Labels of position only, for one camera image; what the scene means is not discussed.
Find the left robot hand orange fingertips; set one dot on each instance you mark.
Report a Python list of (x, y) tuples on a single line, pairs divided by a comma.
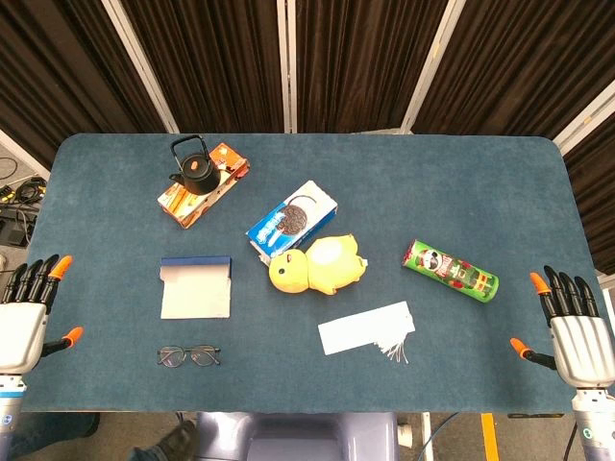
[(19, 331)]

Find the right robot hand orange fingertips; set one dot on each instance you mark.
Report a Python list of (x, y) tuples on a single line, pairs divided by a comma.
[(583, 346)]

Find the black eyeglasses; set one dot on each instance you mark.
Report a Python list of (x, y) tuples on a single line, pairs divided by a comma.
[(170, 356)]

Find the white notebook blue spine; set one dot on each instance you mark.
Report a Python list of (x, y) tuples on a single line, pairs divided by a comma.
[(197, 293)]

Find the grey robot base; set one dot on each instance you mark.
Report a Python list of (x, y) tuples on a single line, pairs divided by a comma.
[(298, 437)]

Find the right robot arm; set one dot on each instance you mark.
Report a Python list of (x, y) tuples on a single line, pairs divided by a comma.
[(596, 422)]

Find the black floor box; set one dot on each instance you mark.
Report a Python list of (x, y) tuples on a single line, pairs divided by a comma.
[(14, 233)]

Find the dark brown curtain panel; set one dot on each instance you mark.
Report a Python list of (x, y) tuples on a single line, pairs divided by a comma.
[(519, 62), (360, 62), (596, 206), (62, 72), (211, 62)]

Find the green Pringles can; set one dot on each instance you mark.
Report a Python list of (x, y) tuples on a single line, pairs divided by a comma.
[(451, 271)]

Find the white table leg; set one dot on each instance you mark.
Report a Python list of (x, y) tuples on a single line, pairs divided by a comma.
[(426, 437)]

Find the dark shoe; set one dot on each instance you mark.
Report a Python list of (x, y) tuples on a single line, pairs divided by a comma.
[(175, 442)]

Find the orange biscuit box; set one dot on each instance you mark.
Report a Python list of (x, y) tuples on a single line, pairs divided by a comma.
[(185, 207)]

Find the blue felt table cover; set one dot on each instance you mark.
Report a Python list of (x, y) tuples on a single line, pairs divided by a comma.
[(432, 192)]

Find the black kettle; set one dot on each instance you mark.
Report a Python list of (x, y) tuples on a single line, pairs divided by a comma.
[(198, 175)]

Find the yellow plush duck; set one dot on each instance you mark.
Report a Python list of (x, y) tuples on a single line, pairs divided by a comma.
[(327, 264)]

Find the blue Oreo cookie box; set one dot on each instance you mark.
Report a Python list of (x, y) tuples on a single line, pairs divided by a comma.
[(288, 218)]

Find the white partition post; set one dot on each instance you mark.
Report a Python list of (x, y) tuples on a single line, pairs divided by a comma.
[(583, 120), (287, 67), (430, 67), (139, 67)]

